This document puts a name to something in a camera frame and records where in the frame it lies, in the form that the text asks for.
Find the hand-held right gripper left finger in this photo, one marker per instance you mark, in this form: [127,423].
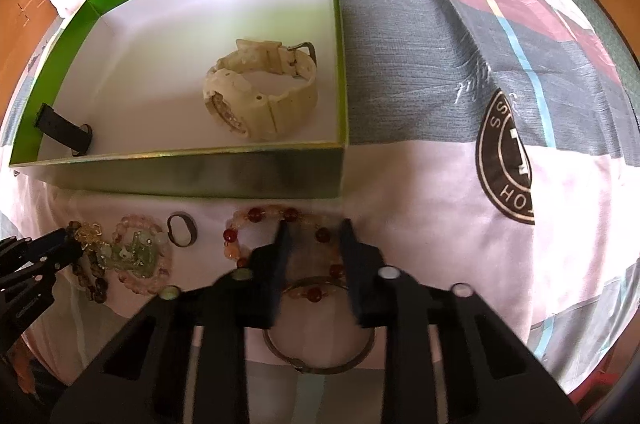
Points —
[279,256]

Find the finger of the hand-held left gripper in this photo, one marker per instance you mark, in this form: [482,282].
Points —
[55,249]
[27,299]

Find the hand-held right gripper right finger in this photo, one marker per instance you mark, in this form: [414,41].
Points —
[351,256]

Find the metal bangle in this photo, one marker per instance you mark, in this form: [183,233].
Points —
[300,366]

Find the green cardboard box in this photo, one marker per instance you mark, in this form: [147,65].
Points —
[150,54]

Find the patchwork printed bed sheet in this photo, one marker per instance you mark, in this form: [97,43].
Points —
[450,229]

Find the black wrist watch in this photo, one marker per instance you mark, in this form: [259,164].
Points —
[62,129]

